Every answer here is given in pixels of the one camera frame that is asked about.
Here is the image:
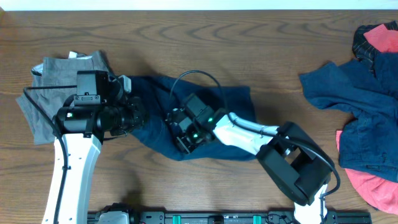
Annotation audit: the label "grey folded shorts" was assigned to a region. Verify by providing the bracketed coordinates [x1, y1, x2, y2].
[16, 51, 109, 145]

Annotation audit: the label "navy blue shorts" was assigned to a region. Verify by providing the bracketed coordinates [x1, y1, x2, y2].
[131, 76, 255, 161]

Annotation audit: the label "dark plaid garment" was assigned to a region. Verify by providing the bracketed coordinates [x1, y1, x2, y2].
[352, 21, 397, 73]

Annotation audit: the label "navy garment in pile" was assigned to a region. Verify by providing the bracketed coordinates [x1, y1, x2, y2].
[299, 53, 397, 182]

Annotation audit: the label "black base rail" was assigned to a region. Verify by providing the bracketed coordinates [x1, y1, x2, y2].
[86, 202, 373, 224]

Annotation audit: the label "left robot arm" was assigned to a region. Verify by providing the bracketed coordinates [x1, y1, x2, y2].
[42, 95, 146, 223]

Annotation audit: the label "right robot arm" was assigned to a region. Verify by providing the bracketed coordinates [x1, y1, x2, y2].
[166, 106, 338, 223]

